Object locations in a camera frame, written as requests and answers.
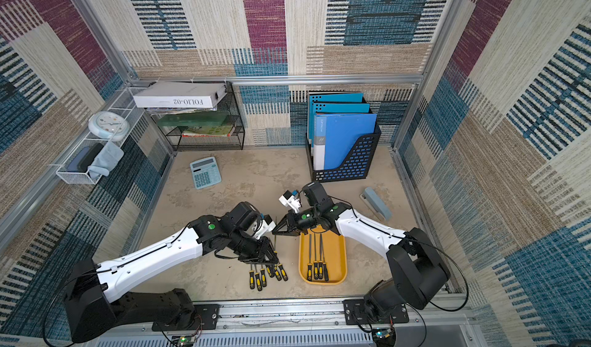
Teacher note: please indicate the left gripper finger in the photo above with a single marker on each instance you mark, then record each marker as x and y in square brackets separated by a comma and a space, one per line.
[254, 260]
[271, 254]

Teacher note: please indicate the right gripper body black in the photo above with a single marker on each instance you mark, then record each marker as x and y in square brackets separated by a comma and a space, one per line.
[298, 220]

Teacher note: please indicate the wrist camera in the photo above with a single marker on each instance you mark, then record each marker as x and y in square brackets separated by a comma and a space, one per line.
[291, 200]
[264, 224]

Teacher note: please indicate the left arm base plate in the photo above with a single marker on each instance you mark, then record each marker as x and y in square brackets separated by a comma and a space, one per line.
[204, 316]

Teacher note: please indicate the grey blue stapler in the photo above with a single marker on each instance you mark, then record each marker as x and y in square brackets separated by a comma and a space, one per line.
[377, 205]

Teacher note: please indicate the white folio box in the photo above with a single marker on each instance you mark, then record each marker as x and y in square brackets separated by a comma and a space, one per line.
[181, 95]

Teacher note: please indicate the teal folder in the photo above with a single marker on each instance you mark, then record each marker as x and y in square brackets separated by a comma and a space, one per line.
[332, 107]
[322, 96]

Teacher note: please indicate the green book on shelf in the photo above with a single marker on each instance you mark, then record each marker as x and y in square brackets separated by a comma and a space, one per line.
[198, 119]

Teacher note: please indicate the middle teal folder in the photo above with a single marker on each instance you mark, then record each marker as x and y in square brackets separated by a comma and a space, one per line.
[332, 107]

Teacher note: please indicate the light blue cloth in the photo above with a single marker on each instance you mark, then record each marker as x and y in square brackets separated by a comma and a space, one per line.
[106, 160]

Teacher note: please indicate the white wire wall basket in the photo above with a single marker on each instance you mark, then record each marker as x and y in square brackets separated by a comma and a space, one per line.
[124, 105]

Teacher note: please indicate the front blue folder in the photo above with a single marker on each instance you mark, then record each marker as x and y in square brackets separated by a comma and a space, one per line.
[335, 134]

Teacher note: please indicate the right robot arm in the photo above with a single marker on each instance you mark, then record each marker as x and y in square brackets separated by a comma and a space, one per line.
[418, 271]

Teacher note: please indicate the light blue calculator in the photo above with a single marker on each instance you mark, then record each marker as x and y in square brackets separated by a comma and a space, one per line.
[205, 172]

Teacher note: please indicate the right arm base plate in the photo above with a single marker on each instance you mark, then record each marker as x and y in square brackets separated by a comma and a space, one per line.
[358, 311]

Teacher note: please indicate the dark blue case in basket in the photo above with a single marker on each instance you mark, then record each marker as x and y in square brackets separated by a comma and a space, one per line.
[84, 158]

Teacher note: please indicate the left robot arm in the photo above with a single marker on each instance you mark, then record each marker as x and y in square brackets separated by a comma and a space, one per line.
[100, 296]

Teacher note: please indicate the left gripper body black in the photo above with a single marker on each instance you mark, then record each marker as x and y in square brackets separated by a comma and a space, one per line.
[247, 245]

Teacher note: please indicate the file tool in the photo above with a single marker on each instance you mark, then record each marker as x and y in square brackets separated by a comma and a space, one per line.
[321, 271]
[309, 274]
[326, 276]
[274, 272]
[275, 250]
[281, 271]
[263, 277]
[315, 258]
[258, 281]

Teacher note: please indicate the aluminium front rail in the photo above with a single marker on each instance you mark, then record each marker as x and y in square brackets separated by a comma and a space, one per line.
[330, 321]

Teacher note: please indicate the black mesh file holder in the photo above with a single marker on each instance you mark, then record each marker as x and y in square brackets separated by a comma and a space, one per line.
[355, 166]

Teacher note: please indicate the yellow plastic storage tray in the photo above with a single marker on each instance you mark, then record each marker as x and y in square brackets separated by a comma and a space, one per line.
[335, 253]

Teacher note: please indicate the rear teal folder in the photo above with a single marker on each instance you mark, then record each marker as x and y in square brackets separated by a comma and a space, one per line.
[322, 96]

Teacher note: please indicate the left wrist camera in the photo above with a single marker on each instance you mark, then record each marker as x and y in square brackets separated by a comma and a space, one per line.
[264, 224]

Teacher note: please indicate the white round clock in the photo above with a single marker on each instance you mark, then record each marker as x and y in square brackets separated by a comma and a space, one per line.
[109, 126]

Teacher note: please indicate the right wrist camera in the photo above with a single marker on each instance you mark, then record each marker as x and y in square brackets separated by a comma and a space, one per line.
[291, 200]

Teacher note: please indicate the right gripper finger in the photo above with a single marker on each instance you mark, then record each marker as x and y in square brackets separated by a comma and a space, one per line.
[282, 228]
[296, 232]

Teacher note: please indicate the black wire desk shelf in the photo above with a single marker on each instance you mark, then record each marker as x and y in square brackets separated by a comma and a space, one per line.
[216, 129]

